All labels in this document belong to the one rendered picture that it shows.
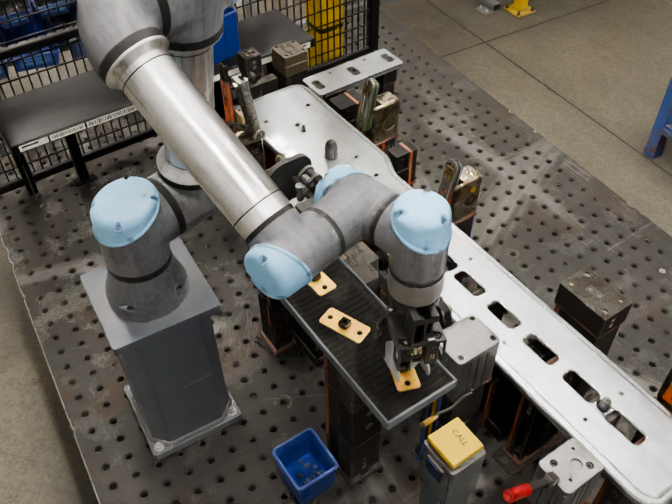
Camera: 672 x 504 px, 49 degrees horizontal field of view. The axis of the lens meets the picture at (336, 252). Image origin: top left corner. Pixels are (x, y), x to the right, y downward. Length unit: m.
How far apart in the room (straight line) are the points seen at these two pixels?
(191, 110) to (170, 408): 0.80
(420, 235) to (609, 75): 3.36
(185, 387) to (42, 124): 0.84
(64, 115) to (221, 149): 1.17
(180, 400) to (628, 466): 0.85
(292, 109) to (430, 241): 1.14
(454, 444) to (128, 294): 0.62
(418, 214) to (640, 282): 1.24
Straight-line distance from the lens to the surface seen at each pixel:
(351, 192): 0.95
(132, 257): 1.28
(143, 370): 1.45
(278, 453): 1.57
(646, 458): 1.39
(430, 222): 0.89
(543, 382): 1.42
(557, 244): 2.10
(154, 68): 0.94
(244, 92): 1.73
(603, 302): 1.53
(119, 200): 1.27
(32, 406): 2.74
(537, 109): 3.83
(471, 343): 1.30
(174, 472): 1.66
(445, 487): 1.17
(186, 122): 0.92
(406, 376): 1.19
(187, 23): 1.05
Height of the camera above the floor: 2.14
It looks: 46 degrees down
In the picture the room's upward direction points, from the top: 1 degrees counter-clockwise
